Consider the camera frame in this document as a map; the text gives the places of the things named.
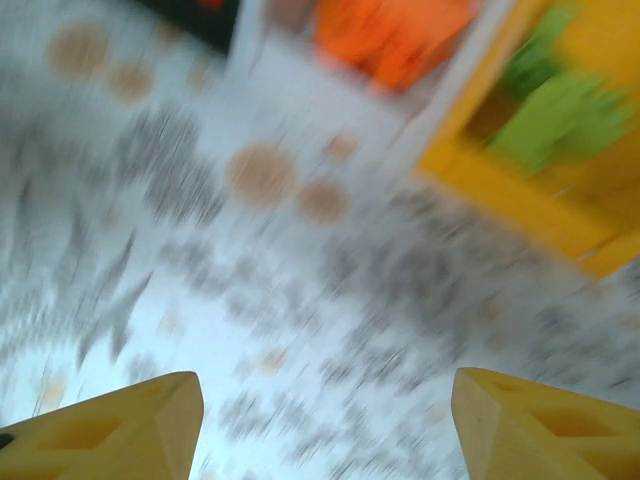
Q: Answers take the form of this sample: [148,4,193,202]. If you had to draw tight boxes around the yellow plastic bin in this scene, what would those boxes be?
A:
[417,0,640,279]

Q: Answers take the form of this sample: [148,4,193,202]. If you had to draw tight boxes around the floral patterned tablecloth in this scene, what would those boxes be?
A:
[0,0,640,480]

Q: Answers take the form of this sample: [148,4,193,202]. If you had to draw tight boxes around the white translucent plastic bin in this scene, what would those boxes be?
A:
[229,0,516,126]

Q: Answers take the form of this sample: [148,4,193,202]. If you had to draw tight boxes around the green lego brick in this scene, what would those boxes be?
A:
[487,74,636,174]
[499,4,581,96]

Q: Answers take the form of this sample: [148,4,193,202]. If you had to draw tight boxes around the orange lego brick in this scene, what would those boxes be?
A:
[312,0,476,94]

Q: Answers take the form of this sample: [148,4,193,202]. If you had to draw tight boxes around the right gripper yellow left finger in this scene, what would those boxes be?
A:
[0,370,204,480]

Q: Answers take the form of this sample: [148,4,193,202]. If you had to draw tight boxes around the black plastic bin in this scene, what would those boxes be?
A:
[137,0,241,55]

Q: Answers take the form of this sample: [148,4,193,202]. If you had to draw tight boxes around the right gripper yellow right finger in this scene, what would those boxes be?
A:
[452,367,640,480]

